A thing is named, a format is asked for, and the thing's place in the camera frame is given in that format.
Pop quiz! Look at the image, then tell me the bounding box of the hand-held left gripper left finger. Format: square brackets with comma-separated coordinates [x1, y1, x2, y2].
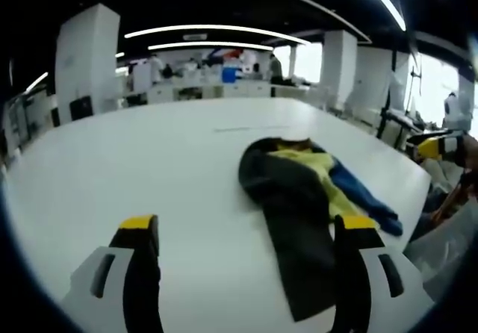
[60, 214, 165, 333]

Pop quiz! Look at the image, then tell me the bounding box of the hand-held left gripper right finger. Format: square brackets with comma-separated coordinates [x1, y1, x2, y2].
[333, 214, 436, 333]

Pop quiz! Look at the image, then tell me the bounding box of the black yellow blue garment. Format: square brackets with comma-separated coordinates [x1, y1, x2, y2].
[238, 136, 404, 323]

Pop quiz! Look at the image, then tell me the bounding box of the black metal stand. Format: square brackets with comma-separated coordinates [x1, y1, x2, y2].
[376, 107, 426, 150]

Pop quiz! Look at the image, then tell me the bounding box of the white square pillar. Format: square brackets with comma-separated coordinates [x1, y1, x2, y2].
[55, 3, 121, 124]
[323, 30, 359, 107]

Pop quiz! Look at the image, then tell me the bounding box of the black chair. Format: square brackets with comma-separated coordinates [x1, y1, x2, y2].
[69, 96, 93, 122]

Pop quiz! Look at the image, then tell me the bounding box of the white lab counter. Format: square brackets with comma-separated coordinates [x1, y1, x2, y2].
[147, 81, 273, 105]

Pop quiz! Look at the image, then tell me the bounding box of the blue box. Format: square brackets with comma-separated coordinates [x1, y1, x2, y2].
[221, 66, 240, 84]

